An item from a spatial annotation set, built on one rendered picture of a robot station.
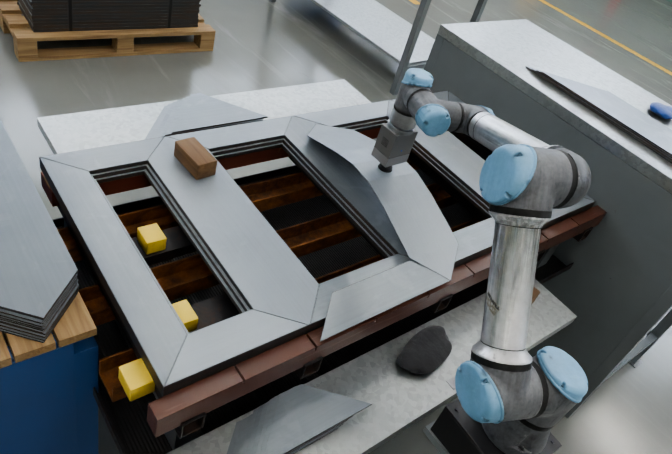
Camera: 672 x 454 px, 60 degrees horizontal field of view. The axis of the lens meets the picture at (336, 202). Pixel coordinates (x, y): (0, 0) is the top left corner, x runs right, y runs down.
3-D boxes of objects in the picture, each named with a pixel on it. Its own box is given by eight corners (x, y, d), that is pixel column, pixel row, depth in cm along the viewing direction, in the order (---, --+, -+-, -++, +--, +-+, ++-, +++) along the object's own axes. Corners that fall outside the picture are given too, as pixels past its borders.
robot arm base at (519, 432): (554, 440, 131) (579, 416, 125) (517, 472, 121) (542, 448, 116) (505, 386, 139) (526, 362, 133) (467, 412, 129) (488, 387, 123)
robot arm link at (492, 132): (628, 168, 112) (486, 96, 153) (587, 163, 108) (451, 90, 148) (604, 221, 117) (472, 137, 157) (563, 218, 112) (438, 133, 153)
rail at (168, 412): (146, 420, 110) (148, 403, 107) (588, 217, 206) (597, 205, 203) (155, 437, 108) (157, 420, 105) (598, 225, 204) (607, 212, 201)
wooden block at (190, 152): (173, 155, 161) (174, 140, 158) (192, 150, 165) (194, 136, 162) (196, 180, 155) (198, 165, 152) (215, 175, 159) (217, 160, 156)
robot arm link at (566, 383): (570, 425, 122) (608, 389, 115) (520, 432, 117) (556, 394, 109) (540, 376, 131) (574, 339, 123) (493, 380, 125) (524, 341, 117)
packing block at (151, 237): (136, 239, 144) (137, 227, 141) (155, 233, 147) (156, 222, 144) (146, 255, 141) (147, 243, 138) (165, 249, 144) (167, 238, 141)
